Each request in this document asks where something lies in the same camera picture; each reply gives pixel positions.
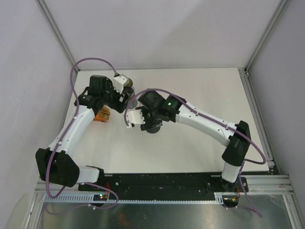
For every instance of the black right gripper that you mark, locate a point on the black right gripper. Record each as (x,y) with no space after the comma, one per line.
(148,124)

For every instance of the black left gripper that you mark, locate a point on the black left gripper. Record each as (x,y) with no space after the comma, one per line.
(117,105)

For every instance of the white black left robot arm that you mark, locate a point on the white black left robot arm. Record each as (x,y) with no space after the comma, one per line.
(55,163)

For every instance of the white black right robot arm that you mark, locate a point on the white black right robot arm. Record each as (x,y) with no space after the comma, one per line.
(235,137)

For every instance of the dark glass jar wooden band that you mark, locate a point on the dark glass jar wooden band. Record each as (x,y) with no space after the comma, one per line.
(129,88)

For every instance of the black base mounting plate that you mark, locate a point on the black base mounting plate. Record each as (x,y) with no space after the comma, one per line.
(169,186)

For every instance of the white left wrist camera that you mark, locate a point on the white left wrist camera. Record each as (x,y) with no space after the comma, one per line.
(119,82)

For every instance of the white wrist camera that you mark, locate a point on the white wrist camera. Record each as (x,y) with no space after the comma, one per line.
(134,117)
(119,82)

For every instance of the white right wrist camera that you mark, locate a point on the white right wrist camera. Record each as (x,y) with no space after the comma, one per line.
(134,117)

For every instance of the aluminium corner post left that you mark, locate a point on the aluminium corner post left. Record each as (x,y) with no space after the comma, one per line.
(55,30)

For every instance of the aluminium corner post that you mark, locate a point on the aluminium corner post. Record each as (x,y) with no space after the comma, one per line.
(55,30)
(275,18)

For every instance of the aluminium corner post right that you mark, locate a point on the aluminium corner post right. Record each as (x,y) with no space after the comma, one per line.
(275,18)

